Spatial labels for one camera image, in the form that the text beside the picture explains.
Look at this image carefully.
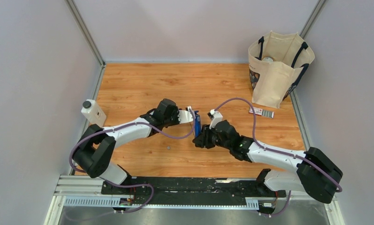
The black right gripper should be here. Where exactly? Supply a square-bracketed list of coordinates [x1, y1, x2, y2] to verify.
[193, 124, 232, 150]

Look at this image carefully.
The dark blue stapler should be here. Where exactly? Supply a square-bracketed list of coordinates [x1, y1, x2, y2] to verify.
[194, 111, 201, 137]

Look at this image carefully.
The red white staple box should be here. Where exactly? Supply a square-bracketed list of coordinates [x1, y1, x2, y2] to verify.
[249, 107, 274, 119]

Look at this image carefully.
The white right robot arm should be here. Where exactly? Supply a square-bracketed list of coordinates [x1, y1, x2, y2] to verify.
[193, 120, 343, 203]

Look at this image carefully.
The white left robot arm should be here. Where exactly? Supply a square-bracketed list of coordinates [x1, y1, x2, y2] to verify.
[69, 98, 181, 195]

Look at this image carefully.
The white bottle black cap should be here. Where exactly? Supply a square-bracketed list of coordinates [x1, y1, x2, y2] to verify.
[81, 99, 107, 127]

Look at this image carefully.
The object inside tote bag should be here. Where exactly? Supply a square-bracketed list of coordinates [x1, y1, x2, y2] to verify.
[262, 57, 274, 63]

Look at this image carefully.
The beige canvas tote bag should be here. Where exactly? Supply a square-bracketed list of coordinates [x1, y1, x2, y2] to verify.
[248, 31, 315, 108]

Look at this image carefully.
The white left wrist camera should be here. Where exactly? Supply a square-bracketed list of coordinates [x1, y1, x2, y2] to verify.
[178, 106, 195, 124]

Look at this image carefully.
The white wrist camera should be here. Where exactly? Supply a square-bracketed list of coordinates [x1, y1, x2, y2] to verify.
[208, 109, 223, 129]
[178, 106, 195, 124]

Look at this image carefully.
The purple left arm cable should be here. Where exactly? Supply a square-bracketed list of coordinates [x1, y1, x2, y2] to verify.
[68, 107, 197, 214]

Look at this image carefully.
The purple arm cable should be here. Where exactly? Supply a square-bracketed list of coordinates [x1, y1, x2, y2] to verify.
[214, 97, 343, 217]
[68, 107, 197, 214]

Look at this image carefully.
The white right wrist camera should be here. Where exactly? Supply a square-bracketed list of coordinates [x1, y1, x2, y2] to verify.
[208, 109, 223, 129]

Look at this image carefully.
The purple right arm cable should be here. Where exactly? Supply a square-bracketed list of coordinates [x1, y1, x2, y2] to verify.
[214, 97, 343, 217]

